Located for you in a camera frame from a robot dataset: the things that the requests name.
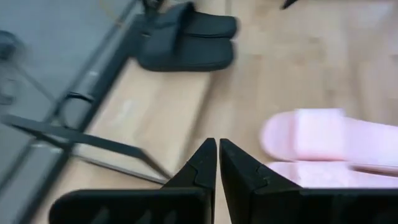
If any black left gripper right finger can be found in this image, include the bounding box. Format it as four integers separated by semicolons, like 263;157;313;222
219;138;398;224

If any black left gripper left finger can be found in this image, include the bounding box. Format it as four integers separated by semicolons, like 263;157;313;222
49;138;218;224

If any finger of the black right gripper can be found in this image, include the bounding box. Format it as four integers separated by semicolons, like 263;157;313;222
280;0;299;11

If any pink rubber slide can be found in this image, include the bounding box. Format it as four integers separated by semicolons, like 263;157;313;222
266;161;398;189
259;108;398;171

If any black slide with yellow mark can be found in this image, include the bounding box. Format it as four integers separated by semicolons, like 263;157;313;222
146;1;239;40

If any plain black rubber slide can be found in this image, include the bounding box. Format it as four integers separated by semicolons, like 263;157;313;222
136;26;236;73

